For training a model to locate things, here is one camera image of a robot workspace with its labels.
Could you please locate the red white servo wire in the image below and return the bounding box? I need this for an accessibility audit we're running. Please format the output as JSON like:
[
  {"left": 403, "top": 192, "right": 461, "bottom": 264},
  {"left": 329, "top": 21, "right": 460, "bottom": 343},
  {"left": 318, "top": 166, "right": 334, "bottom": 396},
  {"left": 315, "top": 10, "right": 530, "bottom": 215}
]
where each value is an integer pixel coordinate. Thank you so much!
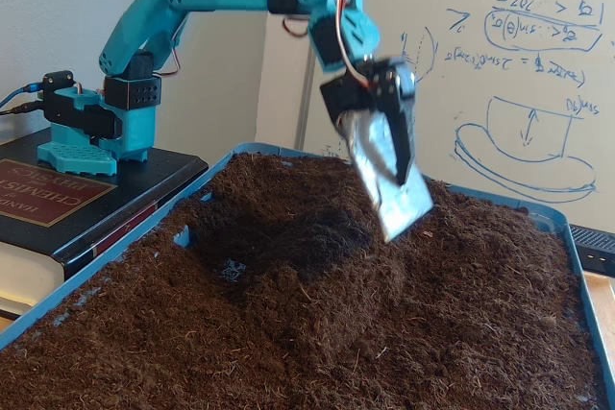
[
  {"left": 281, "top": 0, "right": 374, "bottom": 92},
  {"left": 156, "top": 49, "right": 182, "bottom": 78}
]

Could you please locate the blue cable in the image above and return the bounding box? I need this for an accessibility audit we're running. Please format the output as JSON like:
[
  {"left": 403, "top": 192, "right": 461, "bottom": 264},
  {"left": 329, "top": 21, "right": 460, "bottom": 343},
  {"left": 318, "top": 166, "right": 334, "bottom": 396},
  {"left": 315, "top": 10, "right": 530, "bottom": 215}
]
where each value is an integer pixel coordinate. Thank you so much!
[{"left": 0, "top": 84, "right": 44, "bottom": 109}]

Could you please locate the whiteboard with blue drawings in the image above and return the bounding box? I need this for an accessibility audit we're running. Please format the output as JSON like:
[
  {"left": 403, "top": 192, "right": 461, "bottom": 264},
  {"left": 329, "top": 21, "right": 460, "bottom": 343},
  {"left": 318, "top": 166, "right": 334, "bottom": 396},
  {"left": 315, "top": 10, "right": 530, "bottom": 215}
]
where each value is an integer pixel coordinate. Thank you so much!
[{"left": 295, "top": 0, "right": 615, "bottom": 233}]

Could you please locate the blue plastic tray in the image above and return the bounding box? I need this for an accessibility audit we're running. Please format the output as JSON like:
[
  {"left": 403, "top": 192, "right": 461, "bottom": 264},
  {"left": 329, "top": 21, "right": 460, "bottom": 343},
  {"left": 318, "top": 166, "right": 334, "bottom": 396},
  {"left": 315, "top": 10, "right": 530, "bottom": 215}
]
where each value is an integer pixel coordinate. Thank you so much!
[{"left": 0, "top": 141, "right": 615, "bottom": 410}]

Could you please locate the black cable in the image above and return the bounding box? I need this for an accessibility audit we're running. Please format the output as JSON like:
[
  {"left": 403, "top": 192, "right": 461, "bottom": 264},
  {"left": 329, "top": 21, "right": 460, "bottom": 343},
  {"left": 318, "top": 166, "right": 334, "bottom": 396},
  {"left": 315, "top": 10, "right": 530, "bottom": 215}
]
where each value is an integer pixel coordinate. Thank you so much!
[{"left": 0, "top": 103, "right": 44, "bottom": 117}]

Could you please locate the brown fibrous soil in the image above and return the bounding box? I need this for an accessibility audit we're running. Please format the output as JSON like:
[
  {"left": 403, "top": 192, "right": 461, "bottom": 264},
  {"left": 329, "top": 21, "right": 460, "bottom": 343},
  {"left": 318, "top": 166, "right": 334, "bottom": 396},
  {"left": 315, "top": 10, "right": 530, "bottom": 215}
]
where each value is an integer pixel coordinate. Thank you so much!
[{"left": 0, "top": 151, "right": 602, "bottom": 410}]

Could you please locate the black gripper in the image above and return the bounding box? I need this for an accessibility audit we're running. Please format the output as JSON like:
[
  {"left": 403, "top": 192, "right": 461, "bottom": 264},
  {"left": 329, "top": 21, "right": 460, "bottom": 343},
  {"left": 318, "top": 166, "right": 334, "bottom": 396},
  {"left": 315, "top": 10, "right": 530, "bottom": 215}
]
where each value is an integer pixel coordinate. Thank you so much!
[{"left": 319, "top": 57, "right": 436, "bottom": 244}]

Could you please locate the black chemistry physics handbook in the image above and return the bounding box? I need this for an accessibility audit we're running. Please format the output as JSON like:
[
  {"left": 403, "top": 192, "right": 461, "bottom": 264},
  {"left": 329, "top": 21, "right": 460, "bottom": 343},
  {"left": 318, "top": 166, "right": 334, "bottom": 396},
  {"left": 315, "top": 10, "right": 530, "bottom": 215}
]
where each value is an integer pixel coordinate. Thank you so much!
[{"left": 0, "top": 129, "right": 210, "bottom": 320}]

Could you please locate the black device with perforated top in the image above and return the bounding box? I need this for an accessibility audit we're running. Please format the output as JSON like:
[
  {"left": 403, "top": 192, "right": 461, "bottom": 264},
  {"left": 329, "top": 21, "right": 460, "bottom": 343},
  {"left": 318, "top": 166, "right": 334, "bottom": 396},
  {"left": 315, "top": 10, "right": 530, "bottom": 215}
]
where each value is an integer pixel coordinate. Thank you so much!
[{"left": 569, "top": 224, "right": 615, "bottom": 279}]

